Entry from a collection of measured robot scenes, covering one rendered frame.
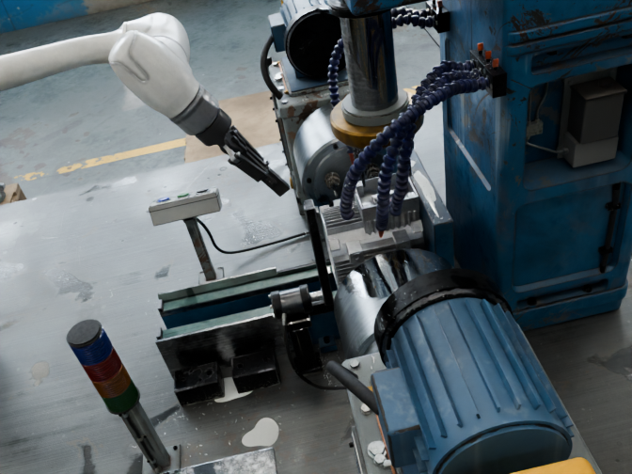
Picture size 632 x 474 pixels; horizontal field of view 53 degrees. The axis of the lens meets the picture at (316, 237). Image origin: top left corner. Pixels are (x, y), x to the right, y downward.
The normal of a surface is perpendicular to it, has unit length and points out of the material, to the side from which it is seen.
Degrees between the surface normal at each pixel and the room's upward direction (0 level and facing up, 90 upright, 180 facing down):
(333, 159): 90
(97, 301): 0
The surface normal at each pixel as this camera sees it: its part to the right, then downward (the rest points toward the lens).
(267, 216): -0.16, -0.76
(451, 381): -0.52, -0.62
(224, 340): 0.16, 0.62
